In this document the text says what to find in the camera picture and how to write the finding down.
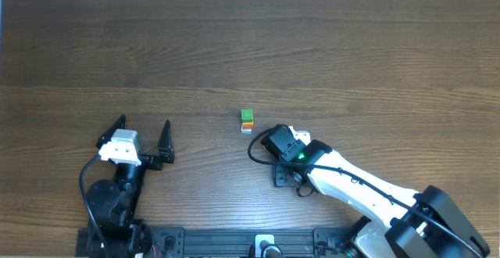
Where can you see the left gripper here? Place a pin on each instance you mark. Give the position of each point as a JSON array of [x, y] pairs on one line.
[[150, 162]]

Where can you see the orange cube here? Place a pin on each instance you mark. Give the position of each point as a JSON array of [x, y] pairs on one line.
[[247, 124]]

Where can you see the mounting rail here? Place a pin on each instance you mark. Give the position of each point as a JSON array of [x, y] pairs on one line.
[[226, 242]]

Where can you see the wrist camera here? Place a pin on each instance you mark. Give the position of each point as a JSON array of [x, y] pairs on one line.
[[301, 135], [119, 148]]

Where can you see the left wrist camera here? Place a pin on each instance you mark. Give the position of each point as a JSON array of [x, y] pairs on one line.
[[119, 148]]

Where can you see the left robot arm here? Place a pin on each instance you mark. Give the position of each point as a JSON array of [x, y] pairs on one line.
[[113, 199]]

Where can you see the green cube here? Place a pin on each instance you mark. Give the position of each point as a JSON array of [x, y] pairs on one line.
[[247, 115]]

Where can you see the white cube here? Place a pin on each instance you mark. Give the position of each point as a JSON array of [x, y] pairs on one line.
[[246, 131]]

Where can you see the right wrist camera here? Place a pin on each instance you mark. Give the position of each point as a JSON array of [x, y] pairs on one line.
[[301, 135]]

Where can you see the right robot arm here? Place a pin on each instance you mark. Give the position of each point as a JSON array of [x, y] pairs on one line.
[[351, 183]]

